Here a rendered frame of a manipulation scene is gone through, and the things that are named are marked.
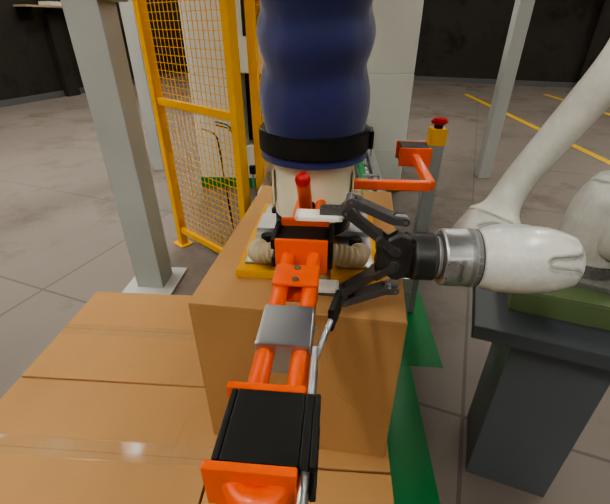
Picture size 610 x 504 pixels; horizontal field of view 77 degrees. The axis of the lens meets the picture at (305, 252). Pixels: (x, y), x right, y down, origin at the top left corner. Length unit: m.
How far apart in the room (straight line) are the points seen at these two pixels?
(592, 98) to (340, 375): 0.62
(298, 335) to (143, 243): 1.97
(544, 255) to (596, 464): 1.37
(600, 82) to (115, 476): 1.15
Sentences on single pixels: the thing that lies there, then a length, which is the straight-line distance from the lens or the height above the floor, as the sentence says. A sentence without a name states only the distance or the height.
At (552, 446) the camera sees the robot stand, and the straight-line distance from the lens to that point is 1.54.
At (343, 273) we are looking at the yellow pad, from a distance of 0.76.
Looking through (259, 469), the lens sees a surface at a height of 1.10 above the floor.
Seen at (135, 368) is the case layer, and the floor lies 0.54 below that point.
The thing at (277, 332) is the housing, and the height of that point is 1.09.
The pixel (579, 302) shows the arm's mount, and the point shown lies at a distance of 1.14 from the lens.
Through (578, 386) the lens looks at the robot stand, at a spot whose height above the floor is 0.53.
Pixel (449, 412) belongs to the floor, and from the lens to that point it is 1.83.
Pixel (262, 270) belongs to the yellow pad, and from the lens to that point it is 0.78.
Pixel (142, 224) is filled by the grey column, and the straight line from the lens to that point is 2.30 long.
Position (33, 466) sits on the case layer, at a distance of 1.15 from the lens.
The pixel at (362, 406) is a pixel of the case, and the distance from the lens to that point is 0.86.
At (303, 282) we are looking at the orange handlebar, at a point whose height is 1.09.
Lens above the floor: 1.39
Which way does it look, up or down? 31 degrees down
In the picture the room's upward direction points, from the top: straight up
